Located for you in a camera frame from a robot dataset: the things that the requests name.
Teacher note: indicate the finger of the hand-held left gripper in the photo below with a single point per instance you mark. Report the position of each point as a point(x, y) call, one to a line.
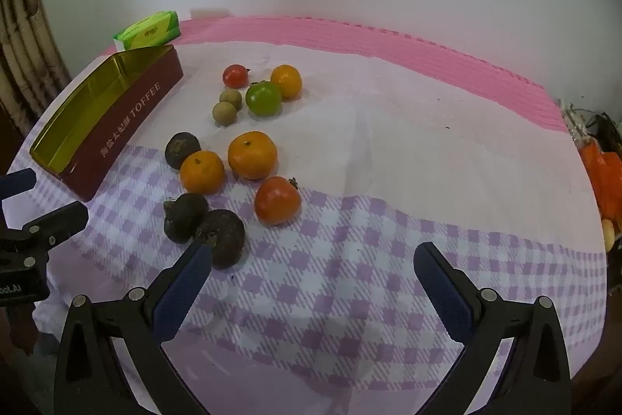
point(58, 220)
point(17, 182)

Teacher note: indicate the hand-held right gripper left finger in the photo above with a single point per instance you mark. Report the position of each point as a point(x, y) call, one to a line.
point(187, 288)

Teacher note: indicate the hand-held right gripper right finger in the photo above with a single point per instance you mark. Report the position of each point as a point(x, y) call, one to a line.
point(444, 293)

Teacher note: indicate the dark purple mangosteen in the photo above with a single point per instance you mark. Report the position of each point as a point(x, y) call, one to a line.
point(181, 148)
point(184, 215)
point(228, 232)

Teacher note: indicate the medium mandarin orange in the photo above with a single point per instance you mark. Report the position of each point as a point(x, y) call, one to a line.
point(201, 173)

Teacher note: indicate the large red-orange tomato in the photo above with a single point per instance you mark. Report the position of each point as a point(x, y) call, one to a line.
point(277, 201)

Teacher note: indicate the red and gold tin box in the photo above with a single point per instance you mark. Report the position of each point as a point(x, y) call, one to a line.
point(136, 113)

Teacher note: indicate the large mandarin orange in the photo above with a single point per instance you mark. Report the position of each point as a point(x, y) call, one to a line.
point(252, 155)

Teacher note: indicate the tan longan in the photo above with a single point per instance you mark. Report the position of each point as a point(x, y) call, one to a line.
point(224, 112)
point(230, 98)

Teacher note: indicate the green tomato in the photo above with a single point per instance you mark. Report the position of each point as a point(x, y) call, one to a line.
point(263, 99)

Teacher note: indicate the small dark red tomato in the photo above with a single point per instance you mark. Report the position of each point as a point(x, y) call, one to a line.
point(235, 76)

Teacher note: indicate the small orange kumquat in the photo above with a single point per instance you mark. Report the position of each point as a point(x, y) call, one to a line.
point(286, 80)

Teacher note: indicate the purple checked tablecloth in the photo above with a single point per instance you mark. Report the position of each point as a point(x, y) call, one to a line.
point(388, 152)

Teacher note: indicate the green tissue pack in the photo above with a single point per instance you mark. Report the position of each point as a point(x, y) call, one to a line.
point(146, 31)

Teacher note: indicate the orange plastic bags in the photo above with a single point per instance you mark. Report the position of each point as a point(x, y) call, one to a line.
point(607, 172)

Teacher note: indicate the pink ribbed mat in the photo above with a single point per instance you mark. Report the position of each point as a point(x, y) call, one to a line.
point(388, 50)

